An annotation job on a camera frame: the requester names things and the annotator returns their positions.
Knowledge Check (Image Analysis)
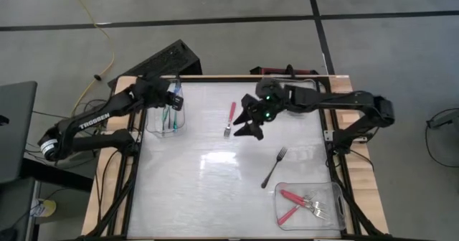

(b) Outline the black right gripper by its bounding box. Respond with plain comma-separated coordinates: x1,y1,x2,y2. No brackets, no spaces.
232,94,290,142

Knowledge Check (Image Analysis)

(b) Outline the red-handled silver fork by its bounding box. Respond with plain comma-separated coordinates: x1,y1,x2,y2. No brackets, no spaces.
285,194,330,221
223,101,237,139
276,192,318,227
279,189,328,213

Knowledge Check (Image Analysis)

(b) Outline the black fork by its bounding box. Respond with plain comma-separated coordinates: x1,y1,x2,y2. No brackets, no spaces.
260,146,289,189

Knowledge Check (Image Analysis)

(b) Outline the black perforated computer case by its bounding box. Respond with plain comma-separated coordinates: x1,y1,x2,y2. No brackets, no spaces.
107,39,203,88

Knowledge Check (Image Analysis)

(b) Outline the dark red bar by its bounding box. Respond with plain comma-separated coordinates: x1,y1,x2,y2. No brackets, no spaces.
250,64,319,77

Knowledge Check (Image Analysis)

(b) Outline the dark grey monitor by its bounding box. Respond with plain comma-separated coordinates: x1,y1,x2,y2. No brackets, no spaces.
0,80,39,184

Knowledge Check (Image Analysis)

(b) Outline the yellow tape roll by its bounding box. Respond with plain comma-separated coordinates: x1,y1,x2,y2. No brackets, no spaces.
30,198,57,219

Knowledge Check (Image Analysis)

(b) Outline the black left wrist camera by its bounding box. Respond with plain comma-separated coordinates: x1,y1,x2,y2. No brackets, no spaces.
167,90,185,112

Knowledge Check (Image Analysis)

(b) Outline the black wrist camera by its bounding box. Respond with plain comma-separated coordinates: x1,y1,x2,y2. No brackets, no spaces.
167,90,185,112
255,77,285,101

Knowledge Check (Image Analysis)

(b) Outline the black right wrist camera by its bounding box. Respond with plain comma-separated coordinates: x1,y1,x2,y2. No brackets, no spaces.
255,77,285,101

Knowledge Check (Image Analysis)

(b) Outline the yellow floor cable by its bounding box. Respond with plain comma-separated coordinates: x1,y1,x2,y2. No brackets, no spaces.
64,0,116,117

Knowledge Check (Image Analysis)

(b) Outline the black table frame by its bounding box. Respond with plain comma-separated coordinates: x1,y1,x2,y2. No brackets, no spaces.
80,75,392,241

